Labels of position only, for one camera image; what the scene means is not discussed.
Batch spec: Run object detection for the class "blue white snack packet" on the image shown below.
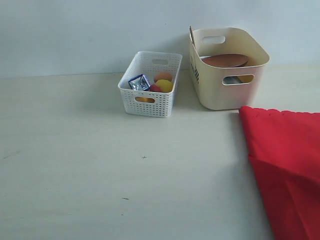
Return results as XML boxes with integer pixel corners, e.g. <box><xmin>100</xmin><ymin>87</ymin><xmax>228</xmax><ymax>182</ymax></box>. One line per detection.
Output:
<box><xmin>128</xmin><ymin>74</ymin><xmax>151</xmax><ymax>91</ymax></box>

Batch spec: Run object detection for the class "cream plastic bin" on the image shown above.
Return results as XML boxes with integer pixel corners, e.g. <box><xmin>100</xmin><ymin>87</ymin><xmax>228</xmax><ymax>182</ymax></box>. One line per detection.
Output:
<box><xmin>189</xmin><ymin>27</ymin><xmax>270</xmax><ymax>110</ymax></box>

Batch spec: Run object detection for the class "brown egg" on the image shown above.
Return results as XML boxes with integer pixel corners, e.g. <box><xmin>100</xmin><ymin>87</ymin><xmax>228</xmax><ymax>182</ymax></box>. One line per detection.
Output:
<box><xmin>153</xmin><ymin>72</ymin><xmax>173</xmax><ymax>83</ymax></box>

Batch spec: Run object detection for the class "orange cheese wedge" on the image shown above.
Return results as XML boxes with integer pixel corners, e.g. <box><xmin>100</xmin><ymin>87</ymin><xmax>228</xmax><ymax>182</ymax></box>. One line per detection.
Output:
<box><xmin>135</xmin><ymin>97</ymin><xmax>155</xmax><ymax>103</ymax></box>

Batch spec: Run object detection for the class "brown oval plate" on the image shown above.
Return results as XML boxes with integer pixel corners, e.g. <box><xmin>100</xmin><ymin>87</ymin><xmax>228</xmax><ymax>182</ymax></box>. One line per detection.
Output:
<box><xmin>202</xmin><ymin>53</ymin><xmax>249</xmax><ymax>68</ymax></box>

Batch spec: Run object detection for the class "red sausage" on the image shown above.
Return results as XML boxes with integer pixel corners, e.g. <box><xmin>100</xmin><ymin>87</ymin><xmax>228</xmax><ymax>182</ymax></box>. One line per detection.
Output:
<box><xmin>149</xmin><ymin>84</ymin><xmax>162</xmax><ymax>93</ymax></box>

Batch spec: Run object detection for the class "red scalloped cloth mat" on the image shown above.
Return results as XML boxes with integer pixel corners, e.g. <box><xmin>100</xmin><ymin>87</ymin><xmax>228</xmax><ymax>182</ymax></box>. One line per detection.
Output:
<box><xmin>239</xmin><ymin>106</ymin><xmax>320</xmax><ymax>240</ymax></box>

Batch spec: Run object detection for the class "white perforated plastic basket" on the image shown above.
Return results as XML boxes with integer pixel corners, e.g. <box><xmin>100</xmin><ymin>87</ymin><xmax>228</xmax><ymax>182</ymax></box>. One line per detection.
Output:
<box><xmin>118</xmin><ymin>51</ymin><xmax>183</xmax><ymax>118</ymax></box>

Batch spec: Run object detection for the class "yellow lemon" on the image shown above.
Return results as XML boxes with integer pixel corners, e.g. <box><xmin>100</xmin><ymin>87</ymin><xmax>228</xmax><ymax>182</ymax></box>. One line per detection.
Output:
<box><xmin>155</xmin><ymin>79</ymin><xmax>174</xmax><ymax>93</ymax></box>

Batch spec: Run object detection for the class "stainless steel cup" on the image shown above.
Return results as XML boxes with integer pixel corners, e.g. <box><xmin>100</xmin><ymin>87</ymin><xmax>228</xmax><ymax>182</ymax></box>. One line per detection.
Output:
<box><xmin>222</xmin><ymin>76</ymin><xmax>243</xmax><ymax>85</ymax></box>

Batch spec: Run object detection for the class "wooden chopstick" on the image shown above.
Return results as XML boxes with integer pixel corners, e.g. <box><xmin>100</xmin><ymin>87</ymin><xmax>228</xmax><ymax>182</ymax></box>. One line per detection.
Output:
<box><xmin>189</xmin><ymin>25</ymin><xmax>196</xmax><ymax>49</ymax></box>

